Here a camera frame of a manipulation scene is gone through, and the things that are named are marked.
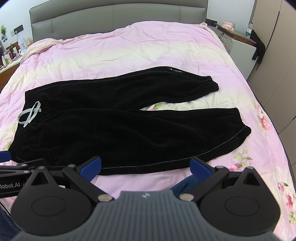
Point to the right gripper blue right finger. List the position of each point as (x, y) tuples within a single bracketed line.
[(209, 178)]

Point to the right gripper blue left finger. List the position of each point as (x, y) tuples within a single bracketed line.
[(80, 178)]

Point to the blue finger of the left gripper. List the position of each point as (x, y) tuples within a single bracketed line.
[(5, 156)]

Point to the black velvet pants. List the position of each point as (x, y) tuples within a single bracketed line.
[(70, 122)]

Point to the wooden left nightstand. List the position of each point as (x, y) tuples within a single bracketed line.
[(7, 72)]

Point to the beige wardrobe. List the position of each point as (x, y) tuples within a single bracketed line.
[(274, 80)]

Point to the small white table lamp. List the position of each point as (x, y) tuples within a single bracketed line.
[(21, 44)]

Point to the small green potted plant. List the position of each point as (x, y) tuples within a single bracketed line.
[(3, 33)]

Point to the pink floral duvet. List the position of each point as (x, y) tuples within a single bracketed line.
[(192, 48)]

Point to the white bedside cabinet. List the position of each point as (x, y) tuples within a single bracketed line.
[(240, 48)]

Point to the black garment on cabinet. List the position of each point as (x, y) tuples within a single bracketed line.
[(260, 47)]

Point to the grey upholstered headboard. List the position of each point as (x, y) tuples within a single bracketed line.
[(69, 19)]

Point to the plastic water bottle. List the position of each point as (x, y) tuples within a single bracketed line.
[(248, 30)]

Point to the black wall socket panel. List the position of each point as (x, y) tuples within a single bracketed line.
[(18, 29)]

